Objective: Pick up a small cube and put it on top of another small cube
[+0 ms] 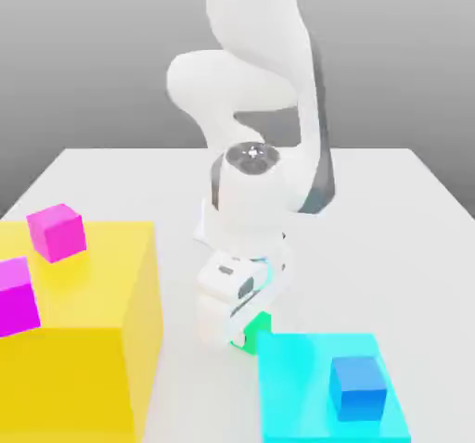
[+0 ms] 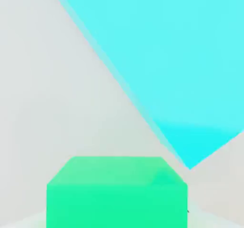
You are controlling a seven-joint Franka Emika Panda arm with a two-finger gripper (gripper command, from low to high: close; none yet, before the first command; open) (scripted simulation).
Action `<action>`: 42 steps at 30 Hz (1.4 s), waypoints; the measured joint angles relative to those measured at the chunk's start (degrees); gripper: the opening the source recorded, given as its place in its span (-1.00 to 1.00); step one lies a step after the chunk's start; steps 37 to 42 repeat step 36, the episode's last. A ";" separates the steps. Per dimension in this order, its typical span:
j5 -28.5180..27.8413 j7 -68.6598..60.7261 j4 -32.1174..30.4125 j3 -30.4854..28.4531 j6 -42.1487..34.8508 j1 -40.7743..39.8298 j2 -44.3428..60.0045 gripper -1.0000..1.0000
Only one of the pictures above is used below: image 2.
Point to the small green cube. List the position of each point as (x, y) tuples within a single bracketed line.
[(116, 199)]

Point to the large cyan box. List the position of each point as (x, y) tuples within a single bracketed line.
[(171, 50)]

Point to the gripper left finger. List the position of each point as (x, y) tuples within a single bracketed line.
[(39, 222)]

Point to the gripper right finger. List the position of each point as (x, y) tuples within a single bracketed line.
[(198, 220)]

